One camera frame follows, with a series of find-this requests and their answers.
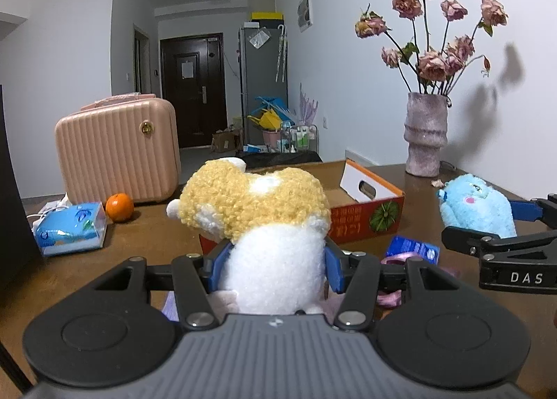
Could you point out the clear plastic bag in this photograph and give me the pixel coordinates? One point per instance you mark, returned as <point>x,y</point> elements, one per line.
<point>259,39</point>

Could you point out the dark brown door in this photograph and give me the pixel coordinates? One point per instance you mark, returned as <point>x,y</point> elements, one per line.
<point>191,103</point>

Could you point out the white flat panel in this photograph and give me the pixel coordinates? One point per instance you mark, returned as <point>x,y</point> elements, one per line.
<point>354,154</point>

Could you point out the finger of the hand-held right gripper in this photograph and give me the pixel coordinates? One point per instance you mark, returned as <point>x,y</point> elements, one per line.
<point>524,209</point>
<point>461,238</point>

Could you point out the small brown cardboard box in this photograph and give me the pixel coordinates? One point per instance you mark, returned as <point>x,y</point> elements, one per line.
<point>224,141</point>

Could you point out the white folded umbrella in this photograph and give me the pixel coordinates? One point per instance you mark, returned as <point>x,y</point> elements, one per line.
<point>282,55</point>

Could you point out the blue white packet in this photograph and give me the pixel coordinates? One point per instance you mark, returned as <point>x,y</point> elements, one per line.
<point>413,249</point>

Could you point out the pink bucket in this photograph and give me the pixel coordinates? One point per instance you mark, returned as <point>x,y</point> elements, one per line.
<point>272,138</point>

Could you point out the fallen dried petal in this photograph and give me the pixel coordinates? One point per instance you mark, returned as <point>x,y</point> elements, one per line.
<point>437,183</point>

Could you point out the black bag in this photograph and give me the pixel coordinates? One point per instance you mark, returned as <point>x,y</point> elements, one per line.
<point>283,159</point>

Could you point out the orange red cardboard box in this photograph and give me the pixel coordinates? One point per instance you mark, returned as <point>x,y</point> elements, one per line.
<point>357,220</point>

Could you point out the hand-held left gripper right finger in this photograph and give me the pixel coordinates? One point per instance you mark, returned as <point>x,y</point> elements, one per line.
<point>335,268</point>

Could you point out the white paper door notice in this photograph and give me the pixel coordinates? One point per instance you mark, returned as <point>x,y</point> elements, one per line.
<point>187,70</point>

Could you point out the purple feather decoration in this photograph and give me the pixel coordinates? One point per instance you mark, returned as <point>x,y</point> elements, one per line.
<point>307,105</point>

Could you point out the white electrical panel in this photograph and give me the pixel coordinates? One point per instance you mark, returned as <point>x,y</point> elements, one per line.
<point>305,12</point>

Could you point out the grey refrigerator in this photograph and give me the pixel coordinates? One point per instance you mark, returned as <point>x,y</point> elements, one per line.
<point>261,77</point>

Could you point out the yellow black box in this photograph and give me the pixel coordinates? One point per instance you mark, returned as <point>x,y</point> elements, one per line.
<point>267,15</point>

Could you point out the orange fruit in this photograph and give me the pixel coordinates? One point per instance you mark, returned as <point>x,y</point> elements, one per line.
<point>119,207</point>

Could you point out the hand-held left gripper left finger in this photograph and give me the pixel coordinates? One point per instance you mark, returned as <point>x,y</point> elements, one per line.
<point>217,268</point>

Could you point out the blue folded rack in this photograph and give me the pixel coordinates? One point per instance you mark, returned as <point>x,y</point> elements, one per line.
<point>267,102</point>

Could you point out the dried pink rose bouquet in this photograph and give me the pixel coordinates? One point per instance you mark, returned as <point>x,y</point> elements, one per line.
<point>433,66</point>

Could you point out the pink satin scrunchie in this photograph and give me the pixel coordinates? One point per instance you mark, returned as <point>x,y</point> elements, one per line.
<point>402,257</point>

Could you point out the pink ribbed suitcase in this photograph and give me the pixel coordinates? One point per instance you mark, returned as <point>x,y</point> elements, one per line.
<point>113,151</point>

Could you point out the yellow white plush toy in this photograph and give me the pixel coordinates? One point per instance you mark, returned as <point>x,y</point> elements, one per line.
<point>261,207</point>

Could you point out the blue plush toy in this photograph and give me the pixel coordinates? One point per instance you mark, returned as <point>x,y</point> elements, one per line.
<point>474,207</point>

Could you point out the black monitor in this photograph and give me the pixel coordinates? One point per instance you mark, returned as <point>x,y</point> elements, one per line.
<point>13,207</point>

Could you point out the blue tissue pack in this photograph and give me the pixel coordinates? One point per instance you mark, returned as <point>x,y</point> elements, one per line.
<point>65,229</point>

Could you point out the light purple fluffy cloth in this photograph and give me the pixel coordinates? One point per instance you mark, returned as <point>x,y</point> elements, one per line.
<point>222,303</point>

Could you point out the pink textured vase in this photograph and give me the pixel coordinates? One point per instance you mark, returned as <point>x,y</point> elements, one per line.
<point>424,138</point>

